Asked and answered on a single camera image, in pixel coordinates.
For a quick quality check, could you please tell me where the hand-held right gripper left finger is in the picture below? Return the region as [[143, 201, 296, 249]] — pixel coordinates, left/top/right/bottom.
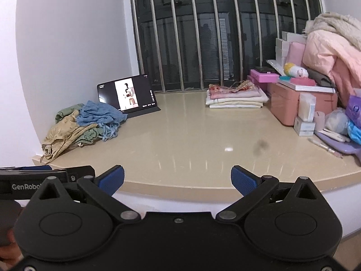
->
[[30, 164, 141, 223]]

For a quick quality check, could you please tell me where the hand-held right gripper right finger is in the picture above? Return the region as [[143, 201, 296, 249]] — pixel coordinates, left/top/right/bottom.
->
[[216, 165, 328, 223]]

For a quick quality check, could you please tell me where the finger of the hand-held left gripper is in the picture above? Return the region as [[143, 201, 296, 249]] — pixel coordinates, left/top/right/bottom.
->
[[0, 165, 95, 182]]

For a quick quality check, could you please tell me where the blue crinkled garment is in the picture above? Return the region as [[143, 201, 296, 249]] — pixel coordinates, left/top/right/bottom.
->
[[76, 100, 128, 142]]

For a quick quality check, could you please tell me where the person's left hand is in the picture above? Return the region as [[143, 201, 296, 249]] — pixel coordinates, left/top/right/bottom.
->
[[0, 202, 24, 264]]

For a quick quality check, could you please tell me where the beige garment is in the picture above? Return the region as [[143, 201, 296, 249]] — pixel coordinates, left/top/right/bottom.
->
[[41, 110, 98, 165]]

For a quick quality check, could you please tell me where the cream folded garment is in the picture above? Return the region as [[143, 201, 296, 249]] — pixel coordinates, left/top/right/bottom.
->
[[209, 102, 264, 109]]

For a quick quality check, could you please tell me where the pink folded garment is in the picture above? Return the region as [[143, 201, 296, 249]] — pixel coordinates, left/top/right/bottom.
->
[[209, 88, 263, 100]]

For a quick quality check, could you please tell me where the pink storage box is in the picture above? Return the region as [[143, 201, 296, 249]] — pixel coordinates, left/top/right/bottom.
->
[[266, 82, 338, 126]]

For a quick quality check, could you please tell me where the black tablet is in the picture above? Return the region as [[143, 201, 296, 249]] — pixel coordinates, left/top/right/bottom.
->
[[97, 74, 161, 116]]

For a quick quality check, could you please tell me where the floral folded garment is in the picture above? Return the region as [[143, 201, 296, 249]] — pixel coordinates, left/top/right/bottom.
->
[[208, 80, 258, 95]]

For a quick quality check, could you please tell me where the pink roll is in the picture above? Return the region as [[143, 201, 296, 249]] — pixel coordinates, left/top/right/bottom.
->
[[314, 112, 326, 132]]

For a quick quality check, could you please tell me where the white tissue pack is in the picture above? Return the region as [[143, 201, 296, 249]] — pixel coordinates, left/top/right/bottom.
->
[[297, 93, 317, 122]]

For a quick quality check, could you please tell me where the white tube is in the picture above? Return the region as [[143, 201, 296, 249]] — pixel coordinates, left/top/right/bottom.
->
[[323, 128, 352, 143]]

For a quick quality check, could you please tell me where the magenta box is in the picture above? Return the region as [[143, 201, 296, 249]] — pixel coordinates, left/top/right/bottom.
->
[[248, 70, 280, 83]]

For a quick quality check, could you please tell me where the purple tray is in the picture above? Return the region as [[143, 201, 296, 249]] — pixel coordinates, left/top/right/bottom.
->
[[314, 130, 361, 155]]

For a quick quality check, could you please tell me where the clear plastic bag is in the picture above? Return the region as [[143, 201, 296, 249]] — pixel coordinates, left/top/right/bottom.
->
[[324, 108, 350, 136]]

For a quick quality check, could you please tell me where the white flat board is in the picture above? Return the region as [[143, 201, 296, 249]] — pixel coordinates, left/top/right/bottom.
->
[[278, 78, 336, 93]]

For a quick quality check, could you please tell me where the clear plastic packet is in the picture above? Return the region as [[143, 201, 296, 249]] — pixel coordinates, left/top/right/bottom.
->
[[266, 59, 288, 75]]

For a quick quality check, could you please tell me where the yellow white plush toy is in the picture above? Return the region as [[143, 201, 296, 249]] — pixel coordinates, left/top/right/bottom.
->
[[283, 63, 309, 78]]

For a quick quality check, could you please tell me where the blue packet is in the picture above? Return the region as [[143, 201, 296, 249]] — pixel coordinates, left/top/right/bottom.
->
[[348, 120, 361, 145]]

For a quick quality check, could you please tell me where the black bag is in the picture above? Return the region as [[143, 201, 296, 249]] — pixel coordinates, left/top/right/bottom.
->
[[306, 68, 335, 88]]

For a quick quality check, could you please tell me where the purple packet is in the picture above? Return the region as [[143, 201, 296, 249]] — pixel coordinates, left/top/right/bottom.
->
[[345, 94, 361, 127]]

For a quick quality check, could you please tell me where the wide white cardboard box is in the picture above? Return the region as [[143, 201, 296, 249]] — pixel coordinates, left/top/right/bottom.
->
[[281, 31, 307, 44]]

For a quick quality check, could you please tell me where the pink quilt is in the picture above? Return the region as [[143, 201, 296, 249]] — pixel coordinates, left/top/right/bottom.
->
[[302, 30, 361, 106]]

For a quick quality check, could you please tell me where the pink handled brush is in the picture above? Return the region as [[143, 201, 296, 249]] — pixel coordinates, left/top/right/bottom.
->
[[308, 138, 343, 159]]

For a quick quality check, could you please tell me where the metal window guard rail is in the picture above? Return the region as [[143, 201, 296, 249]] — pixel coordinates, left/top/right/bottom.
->
[[113, 0, 329, 92]]

